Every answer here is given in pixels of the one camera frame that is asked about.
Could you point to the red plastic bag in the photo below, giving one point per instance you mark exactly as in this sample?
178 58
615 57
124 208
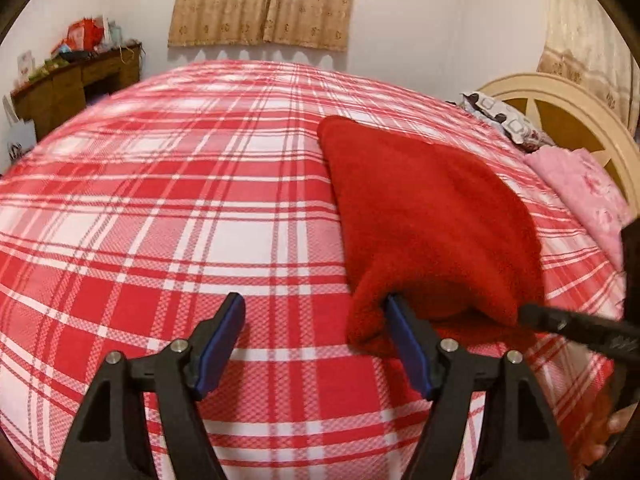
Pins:
85 35

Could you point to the brown wooden desk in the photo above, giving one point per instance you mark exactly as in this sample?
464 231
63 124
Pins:
55 95

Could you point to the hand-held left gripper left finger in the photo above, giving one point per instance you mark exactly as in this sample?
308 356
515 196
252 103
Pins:
220 345

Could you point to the white brown patterned pillow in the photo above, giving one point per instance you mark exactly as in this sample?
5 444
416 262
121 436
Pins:
510 122

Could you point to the cream wooden headboard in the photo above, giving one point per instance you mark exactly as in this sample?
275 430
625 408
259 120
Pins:
565 100

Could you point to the pink pillow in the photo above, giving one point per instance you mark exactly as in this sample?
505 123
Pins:
585 190

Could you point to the person's right hand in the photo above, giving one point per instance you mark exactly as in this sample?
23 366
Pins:
617 420

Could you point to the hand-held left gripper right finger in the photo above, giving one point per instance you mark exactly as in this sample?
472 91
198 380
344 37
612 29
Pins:
410 345

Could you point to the red white plaid bed sheet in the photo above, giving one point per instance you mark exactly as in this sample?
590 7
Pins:
150 210

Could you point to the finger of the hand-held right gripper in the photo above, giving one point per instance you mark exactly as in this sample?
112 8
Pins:
580 327

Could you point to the white greeting card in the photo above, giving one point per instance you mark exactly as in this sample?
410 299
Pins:
25 66

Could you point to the beige patterned curtain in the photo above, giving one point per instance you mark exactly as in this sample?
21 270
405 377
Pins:
585 35
265 5

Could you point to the red fleece towel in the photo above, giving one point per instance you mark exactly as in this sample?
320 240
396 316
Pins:
425 210

